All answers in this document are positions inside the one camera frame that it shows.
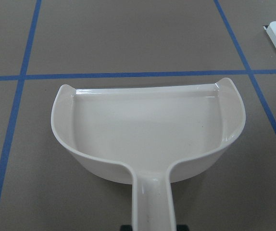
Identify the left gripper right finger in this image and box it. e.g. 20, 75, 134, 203
176, 224, 188, 231

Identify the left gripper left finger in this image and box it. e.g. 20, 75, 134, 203
120, 225, 133, 231

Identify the beige plastic dustpan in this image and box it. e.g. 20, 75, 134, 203
51, 78, 246, 231

